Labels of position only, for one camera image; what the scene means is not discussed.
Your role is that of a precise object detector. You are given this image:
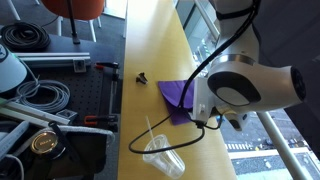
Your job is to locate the black stand pole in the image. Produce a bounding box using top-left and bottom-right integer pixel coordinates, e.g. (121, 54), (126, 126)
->
(66, 0), (80, 45)

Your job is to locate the grey coiled cable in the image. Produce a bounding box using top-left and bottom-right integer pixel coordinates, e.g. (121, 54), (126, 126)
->
(15, 79), (71, 114)

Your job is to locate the black perforated breadboard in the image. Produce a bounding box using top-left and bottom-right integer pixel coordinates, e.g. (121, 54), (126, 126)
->
(33, 65), (122, 125)

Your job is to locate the black bag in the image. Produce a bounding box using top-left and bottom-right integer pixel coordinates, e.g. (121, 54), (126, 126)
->
(14, 125), (115, 180)

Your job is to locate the lower orange bar clamp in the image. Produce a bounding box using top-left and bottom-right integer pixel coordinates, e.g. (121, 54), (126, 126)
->
(84, 115), (118, 132)

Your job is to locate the upper orange bar clamp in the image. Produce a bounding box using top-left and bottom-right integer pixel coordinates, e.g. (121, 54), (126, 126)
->
(95, 62), (120, 81)

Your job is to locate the aluminium extrusion rail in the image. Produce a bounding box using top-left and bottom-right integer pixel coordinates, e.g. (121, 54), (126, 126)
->
(15, 52), (91, 73)

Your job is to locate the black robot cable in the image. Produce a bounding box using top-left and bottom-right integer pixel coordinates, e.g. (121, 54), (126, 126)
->
(128, 0), (262, 155)

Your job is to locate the aluminium extrusion bars left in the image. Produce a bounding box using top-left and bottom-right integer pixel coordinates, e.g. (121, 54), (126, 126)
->
(0, 98), (70, 127)

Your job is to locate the black coiled cable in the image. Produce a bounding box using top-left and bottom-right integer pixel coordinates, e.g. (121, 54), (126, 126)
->
(0, 21), (52, 53)

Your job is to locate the metal window railing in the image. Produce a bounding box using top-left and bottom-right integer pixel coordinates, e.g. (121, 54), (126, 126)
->
(193, 0), (311, 180)

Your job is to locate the orange bar clamp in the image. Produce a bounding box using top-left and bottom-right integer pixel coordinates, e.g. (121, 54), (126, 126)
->
(95, 62), (120, 81)
(84, 115), (118, 132)

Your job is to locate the black binder clip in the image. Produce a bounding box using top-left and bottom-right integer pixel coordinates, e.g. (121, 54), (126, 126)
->
(136, 72), (148, 84)

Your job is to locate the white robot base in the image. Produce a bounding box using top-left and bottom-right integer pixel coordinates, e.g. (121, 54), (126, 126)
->
(0, 44), (27, 93)

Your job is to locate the purple folder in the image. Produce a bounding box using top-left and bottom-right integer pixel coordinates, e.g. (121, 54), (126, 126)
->
(158, 80), (194, 125)

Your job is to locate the clear plastic cup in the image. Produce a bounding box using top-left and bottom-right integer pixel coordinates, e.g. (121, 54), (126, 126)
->
(143, 134), (185, 179)

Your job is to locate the orange chair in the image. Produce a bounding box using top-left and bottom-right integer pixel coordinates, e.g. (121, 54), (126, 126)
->
(41, 0), (105, 41)

